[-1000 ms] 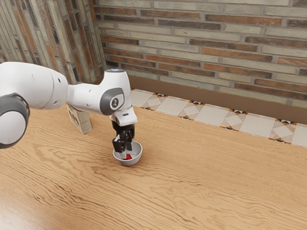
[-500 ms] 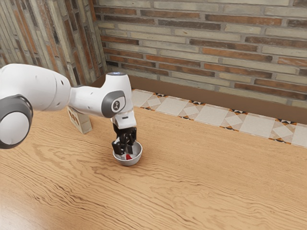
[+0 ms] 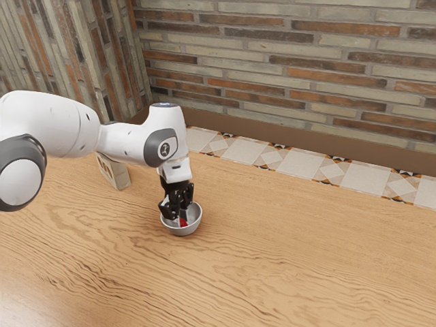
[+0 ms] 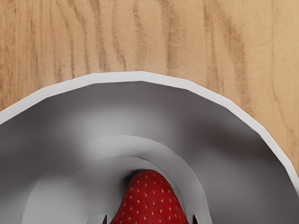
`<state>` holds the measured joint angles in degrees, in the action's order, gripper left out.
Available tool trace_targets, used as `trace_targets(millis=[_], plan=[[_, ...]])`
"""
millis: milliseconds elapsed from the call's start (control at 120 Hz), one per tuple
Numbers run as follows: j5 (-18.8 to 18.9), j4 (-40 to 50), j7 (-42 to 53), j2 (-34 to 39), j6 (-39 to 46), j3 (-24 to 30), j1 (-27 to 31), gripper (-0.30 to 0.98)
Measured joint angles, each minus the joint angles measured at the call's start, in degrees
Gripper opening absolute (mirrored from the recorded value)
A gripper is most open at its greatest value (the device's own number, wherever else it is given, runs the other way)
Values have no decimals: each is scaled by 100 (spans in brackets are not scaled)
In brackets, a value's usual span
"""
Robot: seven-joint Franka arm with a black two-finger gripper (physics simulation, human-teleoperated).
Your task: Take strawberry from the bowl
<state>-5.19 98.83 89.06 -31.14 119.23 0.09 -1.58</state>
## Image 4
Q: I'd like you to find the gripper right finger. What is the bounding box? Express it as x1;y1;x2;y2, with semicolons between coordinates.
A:
192;213;212;224

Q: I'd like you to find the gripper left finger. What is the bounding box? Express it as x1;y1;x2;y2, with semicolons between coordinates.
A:
88;214;108;224

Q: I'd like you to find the red strawberry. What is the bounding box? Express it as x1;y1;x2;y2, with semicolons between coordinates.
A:
108;169;190;224

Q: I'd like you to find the white bowl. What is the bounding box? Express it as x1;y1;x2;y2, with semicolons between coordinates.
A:
0;70;299;224

